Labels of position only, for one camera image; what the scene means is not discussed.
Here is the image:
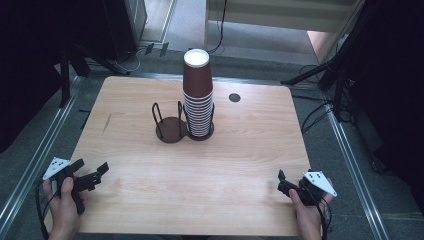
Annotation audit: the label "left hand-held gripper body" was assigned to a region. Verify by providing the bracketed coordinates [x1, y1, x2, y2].
[42, 157, 102, 215]

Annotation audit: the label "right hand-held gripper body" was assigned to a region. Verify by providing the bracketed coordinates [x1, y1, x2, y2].
[294, 170, 338, 206]

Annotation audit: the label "black wire cup holder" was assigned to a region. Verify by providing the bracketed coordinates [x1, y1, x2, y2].
[151, 100, 216, 144]

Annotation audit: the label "brown paper cup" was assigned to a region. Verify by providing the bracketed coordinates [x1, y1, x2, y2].
[182, 48, 214, 99]

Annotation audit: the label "person's right hand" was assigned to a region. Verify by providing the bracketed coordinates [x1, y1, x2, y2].
[289, 178, 334, 231]

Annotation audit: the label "person's left hand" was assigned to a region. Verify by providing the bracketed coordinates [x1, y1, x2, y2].
[42, 177, 88, 232]

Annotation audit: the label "black metal stand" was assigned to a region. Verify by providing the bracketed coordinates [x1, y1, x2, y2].
[58, 43, 132, 108]

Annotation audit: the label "black tripod stand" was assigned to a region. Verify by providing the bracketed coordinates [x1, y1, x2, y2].
[279, 0, 371, 121]

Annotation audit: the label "black cabinet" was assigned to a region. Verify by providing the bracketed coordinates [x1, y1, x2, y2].
[99, 0, 148, 62]

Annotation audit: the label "aluminium floor rail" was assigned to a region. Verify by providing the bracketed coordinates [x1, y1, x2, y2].
[324, 104, 390, 240]
[0, 75, 83, 231]

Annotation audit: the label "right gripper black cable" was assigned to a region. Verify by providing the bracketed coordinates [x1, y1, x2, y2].
[313, 193, 333, 240]

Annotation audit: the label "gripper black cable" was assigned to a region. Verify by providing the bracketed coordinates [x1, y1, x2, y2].
[34, 179, 51, 240]
[313, 193, 333, 240]

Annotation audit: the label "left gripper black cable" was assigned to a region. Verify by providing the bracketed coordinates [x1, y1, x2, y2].
[34, 179, 51, 240]

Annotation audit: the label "black floor cables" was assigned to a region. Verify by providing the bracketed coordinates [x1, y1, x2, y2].
[299, 98, 336, 134]

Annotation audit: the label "white floor cable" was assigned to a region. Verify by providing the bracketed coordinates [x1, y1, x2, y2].
[111, 46, 148, 73]

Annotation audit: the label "black hanging cable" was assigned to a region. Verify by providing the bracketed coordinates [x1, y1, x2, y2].
[206, 0, 228, 55]

